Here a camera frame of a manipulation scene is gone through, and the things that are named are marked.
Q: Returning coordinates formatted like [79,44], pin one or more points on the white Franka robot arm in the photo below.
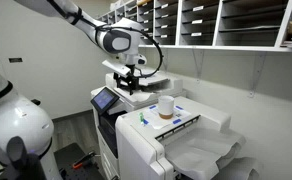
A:
[19,123]

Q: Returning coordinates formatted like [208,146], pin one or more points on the white mug with brown base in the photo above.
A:
[166,106]

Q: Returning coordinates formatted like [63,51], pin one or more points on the black wall sign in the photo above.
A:
[15,60]

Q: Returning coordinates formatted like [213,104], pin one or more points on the white shelf label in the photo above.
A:
[197,21]
[198,8]
[196,34]

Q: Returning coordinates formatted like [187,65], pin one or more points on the white mail sorter shelf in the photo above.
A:
[246,47]

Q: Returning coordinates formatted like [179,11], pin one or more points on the white copier finisher unit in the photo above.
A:
[146,150]

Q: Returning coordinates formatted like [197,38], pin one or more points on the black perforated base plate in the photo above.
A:
[69,156]

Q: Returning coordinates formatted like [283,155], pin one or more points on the white office copier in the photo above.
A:
[142,95]

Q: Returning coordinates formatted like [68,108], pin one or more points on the white shelf bracket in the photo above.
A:
[255,73]
[198,63]

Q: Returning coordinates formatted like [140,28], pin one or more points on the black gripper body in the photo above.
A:
[126,74]

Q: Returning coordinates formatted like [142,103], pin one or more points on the white paper sheet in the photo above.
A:
[159,122]

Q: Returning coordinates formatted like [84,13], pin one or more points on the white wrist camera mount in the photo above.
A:
[115,67]

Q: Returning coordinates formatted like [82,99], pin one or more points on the blue tape piece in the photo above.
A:
[179,107]
[176,121]
[152,107]
[146,122]

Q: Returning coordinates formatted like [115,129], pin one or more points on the copier touchscreen panel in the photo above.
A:
[103,99]

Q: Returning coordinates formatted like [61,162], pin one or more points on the green marker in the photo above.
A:
[141,117]

